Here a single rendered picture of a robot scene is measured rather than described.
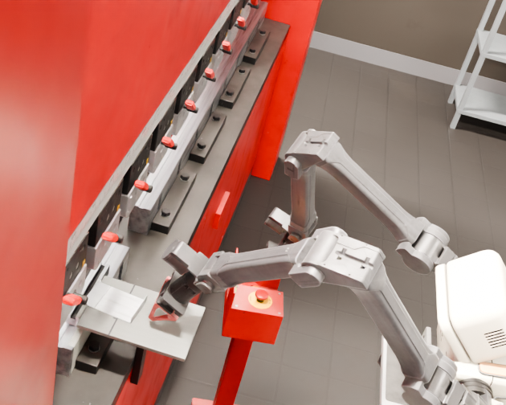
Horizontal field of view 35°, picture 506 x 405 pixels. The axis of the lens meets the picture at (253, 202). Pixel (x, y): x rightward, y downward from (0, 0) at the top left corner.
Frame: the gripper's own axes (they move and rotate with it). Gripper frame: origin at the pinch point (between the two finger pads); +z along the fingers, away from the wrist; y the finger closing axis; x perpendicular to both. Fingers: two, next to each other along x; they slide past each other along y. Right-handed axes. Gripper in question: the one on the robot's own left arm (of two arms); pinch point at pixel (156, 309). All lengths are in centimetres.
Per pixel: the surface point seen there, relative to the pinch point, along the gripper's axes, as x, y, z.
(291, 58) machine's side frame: 18, -213, 26
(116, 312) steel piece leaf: -6.8, 3.4, 5.6
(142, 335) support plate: 0.3, 7.6, 1.6
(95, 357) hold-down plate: -3.2, 10.1, 14.8
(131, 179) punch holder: -25.4, -10.0, -17.0
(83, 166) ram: -39, 23, -39
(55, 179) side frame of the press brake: -46, 90, -93
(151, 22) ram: -46, -9, -51
